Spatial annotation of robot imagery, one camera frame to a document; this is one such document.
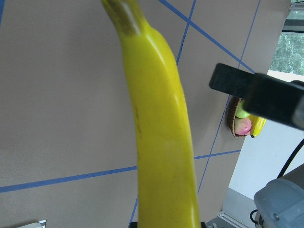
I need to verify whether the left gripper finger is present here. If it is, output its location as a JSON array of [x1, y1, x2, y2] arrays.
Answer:
[[209, 63, 304, 130]]

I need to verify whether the yellow banana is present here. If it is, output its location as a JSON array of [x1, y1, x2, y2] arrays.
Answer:
[[102, 0, 201, 228], [249, 114, 266, 138]]

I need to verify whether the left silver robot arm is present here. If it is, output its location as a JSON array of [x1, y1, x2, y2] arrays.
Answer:
[[209, 63, 304, 228]]

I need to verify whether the woven wicker basket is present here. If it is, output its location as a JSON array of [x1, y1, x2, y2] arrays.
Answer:
[[226, 96, 246, 138]]

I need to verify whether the yellow banana under pear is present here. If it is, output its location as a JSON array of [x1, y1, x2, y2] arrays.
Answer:
[[249, 114, 266, 138]]

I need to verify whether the green yellow pear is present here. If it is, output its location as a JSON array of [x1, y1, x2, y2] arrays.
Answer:
[[235, 100, 250, 119]]

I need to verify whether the red apple upper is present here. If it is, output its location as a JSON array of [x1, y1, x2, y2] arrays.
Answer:
[[234, 117, 252, 135]]

